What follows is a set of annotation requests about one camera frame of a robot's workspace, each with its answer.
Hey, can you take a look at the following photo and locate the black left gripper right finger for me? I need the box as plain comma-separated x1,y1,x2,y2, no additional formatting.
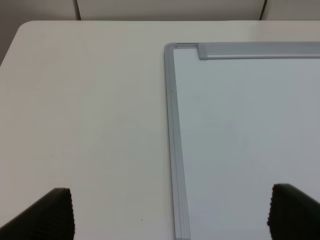
267,183,320,240

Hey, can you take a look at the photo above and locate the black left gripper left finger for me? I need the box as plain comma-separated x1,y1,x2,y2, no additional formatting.
0,188,75,240

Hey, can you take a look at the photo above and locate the whiteboard with grey frame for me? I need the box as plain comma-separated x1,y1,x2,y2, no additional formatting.
164,42,320,240

